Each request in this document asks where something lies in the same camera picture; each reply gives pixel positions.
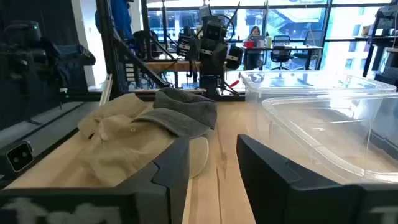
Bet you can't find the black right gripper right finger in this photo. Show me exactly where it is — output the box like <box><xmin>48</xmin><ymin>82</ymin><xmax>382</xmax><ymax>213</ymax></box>
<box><xmin>236</xmin><ymin>133</ymin><xmax>363</xmax><ymax>224</ymax></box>

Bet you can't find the wooden background table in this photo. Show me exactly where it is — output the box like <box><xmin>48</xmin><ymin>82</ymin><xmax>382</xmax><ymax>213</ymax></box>
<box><xmin>144</xmin><ymin>59</ymin><xmax>203</xmax><ymax>73</ymax></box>

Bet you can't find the dark blue cloth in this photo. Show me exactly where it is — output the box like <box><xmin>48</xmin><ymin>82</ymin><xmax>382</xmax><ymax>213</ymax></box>
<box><xmin>46</xmin><ymin>43</ymin><xmax>96</xmax><ymax>91</ymax></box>

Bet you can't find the person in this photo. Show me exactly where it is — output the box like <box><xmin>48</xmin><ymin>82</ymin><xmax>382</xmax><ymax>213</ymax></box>
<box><xmin>244</xmin><ymin>25</ymin><xmax>265</xmax><ymax>71</ymax></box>

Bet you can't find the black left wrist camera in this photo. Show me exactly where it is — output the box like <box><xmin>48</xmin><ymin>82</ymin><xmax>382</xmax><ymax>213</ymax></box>
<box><xmin>201</xmin><ymin>17</ymin><xmax>224</xmax><ymax>41</ymax></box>

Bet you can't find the blue hanging jacket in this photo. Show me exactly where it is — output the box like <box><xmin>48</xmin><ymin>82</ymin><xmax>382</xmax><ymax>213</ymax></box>
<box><xmin>95</xmin><ymin>0</ymin><xmax>134</xmax><ymax>40</ymax></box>

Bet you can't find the black equipment rack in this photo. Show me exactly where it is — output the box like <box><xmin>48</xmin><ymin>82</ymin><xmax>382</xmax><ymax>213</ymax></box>
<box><xmin>362</xmin><ymin>4</ymin><xmax>398</xmax><ymax>88</ymax></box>

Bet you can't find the clear plastic bin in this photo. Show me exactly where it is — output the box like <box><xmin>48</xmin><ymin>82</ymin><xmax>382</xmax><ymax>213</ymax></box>
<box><xmin>261</xmin><ymin>92</ymin><xmax>398</xmax><ymax>184</ymax></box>
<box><xmin>239</xmin><ymin>70</ymin><xmax>397</xmax><ymax>103</ymax></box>

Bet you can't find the dark background robot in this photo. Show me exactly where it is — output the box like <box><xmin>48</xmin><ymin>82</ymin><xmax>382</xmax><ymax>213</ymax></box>
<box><xmin>0</xmin><ymin>20</ymin><xmax>57</xmax><ymax>94</ymax></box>

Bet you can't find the gray laptop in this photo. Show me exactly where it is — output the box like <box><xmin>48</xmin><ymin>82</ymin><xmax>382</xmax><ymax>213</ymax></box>
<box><xmin>250</xmin><ymin>35</ymin><xmax>266</xmax><ymax>47</ymax></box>

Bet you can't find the black office chair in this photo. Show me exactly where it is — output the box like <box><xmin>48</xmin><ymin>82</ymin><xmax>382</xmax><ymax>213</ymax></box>
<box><xmin>269</xmin><ymin>35</ymin><xmax>295</xmax><ymax>71</ymax></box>
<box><xmin>294</xmin><ymin>29</ymin><xmax>326</xmax><ymax>68</ymax></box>

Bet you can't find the gray cap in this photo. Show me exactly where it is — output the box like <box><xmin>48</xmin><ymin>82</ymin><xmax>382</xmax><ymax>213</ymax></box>
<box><xmin>133</xmin><ymin>86</ymin><xmax>218</xmax><ymax>139</ymax></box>

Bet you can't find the black metal rig frame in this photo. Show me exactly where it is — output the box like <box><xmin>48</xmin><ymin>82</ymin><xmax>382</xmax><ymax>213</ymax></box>
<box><xmin>95</xmin><ymin>0</ymin><xmax>246</xmax><ymax>103</ymax></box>

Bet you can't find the black table-level camera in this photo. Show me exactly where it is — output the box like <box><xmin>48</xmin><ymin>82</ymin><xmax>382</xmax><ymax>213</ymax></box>
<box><xmin>0</xmin><ymin>141</ymin><xmax>35</xmax><ymax>175</ymax></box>

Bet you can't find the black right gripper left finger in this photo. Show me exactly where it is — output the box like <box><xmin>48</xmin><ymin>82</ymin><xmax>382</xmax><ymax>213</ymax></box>
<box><xmin>116</xmin><ymin>134</ymin><xmax>191</xmax><ymax>224</ymax></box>

